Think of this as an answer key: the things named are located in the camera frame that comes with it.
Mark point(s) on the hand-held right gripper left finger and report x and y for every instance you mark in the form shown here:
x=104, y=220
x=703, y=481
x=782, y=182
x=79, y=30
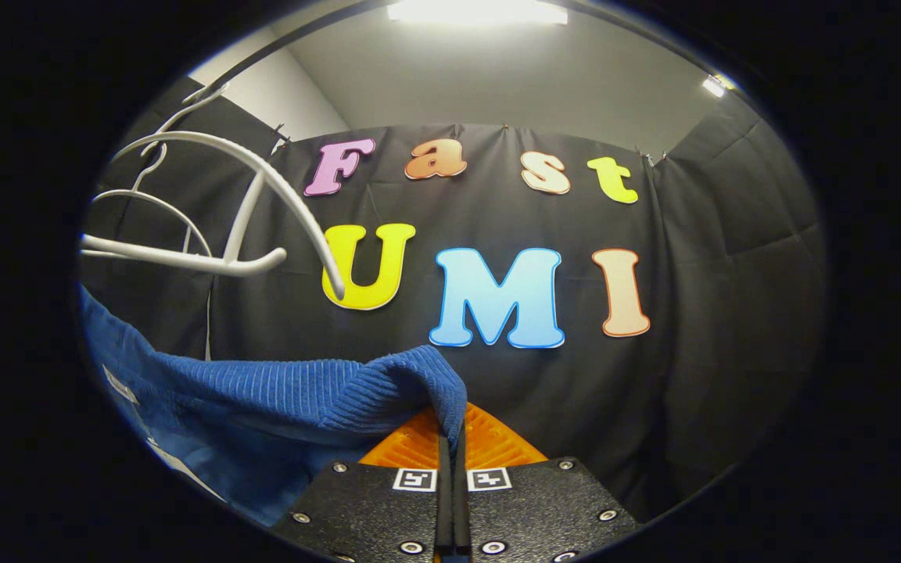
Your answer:
x=372, y=516

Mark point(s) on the white plastic hanger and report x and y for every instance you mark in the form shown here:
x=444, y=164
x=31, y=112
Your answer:
x=145, y=192
x=184, y=260

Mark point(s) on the small ceiling light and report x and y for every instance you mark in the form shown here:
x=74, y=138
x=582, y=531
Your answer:
x=716, y=86

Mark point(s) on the black backdrop cloth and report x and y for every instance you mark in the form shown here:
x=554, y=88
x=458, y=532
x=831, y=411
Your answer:
x=693, y=352

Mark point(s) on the rectangular ceiling light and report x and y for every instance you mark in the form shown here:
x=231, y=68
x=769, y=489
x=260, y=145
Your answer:
x=478, y=11

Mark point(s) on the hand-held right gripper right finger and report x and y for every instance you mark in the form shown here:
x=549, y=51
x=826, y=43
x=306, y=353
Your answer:
x=544, y=508

